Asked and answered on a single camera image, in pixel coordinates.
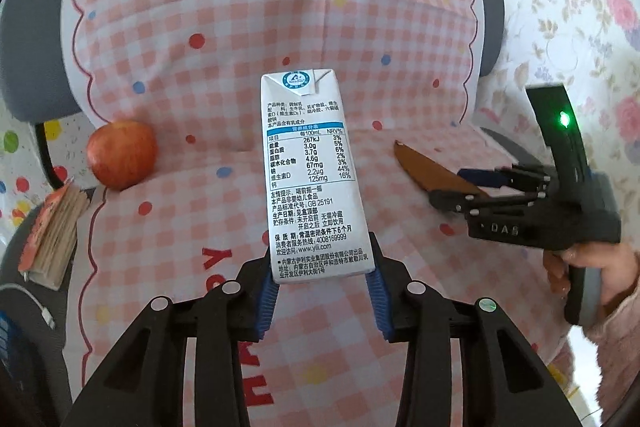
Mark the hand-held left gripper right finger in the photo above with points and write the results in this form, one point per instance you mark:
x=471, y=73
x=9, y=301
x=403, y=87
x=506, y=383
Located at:
x=377, y=307

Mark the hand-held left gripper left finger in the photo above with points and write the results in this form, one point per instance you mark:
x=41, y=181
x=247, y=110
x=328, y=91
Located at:
x=267, y=307

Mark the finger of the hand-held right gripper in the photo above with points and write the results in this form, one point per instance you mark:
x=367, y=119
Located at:
x=450, y=200
x=480, y=177

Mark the brown scrap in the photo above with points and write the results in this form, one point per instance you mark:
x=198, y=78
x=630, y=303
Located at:
x=425, y=169

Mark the white milk carton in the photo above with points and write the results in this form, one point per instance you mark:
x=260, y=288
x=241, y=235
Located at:
x=310, y=182

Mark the person's right forearm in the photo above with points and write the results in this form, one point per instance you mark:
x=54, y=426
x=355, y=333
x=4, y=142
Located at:
x=620, y=347

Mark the person's right hand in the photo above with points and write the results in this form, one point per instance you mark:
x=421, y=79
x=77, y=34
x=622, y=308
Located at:
x=620, y=267

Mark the pink checkered seat cover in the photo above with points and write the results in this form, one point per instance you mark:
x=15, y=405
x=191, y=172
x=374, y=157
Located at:
x=175, y=232

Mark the floral cloth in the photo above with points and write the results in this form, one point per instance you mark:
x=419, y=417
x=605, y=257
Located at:
x=575, y=32

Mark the red apple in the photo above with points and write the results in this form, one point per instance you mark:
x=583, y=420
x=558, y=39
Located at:
x=122, y=154

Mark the orange cover book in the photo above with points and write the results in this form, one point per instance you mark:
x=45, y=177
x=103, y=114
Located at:
x=60, y=232

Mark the polka-dot cloth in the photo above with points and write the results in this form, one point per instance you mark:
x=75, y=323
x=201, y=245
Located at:
x=15, y=167

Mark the pink checkered backrest cover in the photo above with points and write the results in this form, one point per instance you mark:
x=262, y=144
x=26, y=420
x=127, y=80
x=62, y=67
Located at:
x=225, y=7

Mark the grey office chair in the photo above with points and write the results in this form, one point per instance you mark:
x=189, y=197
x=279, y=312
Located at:
x=30, y=72

